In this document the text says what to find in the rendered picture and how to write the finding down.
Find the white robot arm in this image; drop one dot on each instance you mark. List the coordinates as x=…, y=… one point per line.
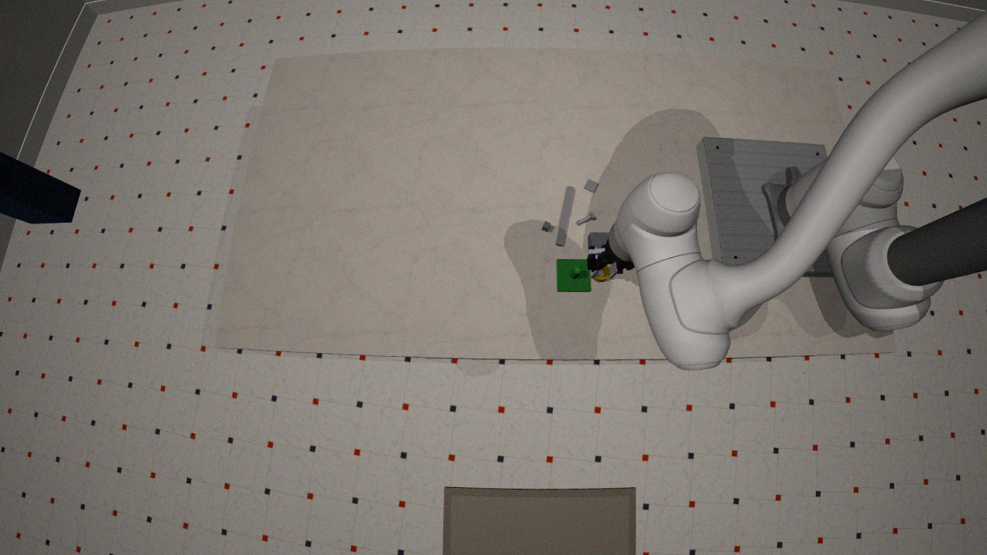
x=884, y=274

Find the green round peg on flat base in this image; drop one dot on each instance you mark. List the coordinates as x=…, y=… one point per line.
x=573, y=275

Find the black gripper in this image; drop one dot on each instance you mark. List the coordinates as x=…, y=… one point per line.
x=599, y=258

